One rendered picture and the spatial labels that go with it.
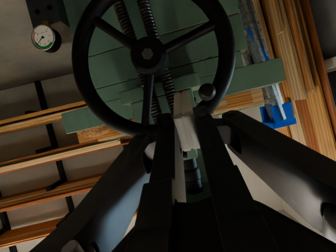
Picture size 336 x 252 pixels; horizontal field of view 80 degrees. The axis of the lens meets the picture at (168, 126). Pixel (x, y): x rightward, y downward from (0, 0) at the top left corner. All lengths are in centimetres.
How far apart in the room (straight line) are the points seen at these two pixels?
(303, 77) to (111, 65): 164
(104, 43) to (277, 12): 159
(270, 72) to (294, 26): 142
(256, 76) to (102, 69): 40
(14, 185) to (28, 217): 53
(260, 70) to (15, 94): 346
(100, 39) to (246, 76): 39
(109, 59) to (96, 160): 270
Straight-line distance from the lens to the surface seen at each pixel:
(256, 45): 144
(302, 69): 196
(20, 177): 378
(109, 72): 58
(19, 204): 321
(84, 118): 61
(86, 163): 327
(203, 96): 29
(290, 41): 197
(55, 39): 60
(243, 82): 55
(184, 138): 15
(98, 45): 61
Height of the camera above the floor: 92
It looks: 3 degrees up
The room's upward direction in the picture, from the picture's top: 167 degrees clockwise
